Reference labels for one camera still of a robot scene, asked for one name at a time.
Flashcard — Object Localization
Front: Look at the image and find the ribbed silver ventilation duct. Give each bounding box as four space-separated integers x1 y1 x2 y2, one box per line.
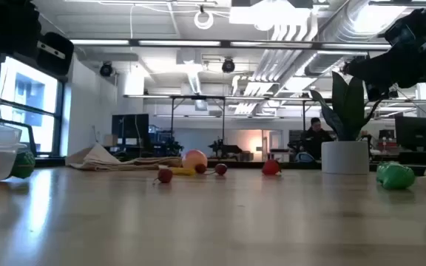
303 0 410 77

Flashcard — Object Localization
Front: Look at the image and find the beige folded cloth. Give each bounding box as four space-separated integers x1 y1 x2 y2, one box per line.
66 143 183 171

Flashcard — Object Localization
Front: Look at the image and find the long ceiling light bar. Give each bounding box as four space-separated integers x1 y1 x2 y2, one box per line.
68 38 393 52

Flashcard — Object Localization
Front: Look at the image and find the large window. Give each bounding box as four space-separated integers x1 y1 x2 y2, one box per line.
0 55 66 157

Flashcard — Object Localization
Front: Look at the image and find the black aluminium table frame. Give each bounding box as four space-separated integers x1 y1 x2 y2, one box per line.
35 157 426 178

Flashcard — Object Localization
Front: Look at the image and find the black computer monitor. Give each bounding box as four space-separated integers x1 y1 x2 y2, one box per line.
111 113 150 149

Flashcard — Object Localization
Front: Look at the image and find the orange toy carrot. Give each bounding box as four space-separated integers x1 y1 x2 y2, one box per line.
11 149 36 180

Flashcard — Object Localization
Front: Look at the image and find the round black ceiling camera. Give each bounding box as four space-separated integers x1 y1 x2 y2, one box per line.
99 61 114 78
221 58 236 74

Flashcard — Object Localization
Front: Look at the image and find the toy peach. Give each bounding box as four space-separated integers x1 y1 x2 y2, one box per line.
182 149 209 171

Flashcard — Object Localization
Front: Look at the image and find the red toy strawberry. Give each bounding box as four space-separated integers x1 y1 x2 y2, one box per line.
261 159 283 177

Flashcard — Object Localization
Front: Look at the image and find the wide dark computer monitor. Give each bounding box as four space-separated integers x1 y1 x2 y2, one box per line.
394 116 426 147

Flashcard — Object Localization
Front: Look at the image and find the person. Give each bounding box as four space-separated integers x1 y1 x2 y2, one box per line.
300 117 335 160

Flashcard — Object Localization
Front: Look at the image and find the snake plant in white pot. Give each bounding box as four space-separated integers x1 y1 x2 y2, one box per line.
308 71 384 175

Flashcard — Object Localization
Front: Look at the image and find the red toy cherry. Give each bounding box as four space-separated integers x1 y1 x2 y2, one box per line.
204 163 229 177
152 168 174 185

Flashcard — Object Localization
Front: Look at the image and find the yellow toy pepper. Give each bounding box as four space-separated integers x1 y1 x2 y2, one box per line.
169 166 197 177

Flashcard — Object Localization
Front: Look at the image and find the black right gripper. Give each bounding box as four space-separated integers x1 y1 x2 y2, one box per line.
343 0 426 89

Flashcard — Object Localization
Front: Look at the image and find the white coiled cable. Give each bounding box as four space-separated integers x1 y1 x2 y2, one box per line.
193 10 214 30

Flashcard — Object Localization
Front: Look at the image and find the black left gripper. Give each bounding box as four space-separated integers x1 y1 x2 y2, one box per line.
0 0 75 77

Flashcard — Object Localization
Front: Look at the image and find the green toy pea pod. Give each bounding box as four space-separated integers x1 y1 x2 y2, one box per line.
375 161 416 191

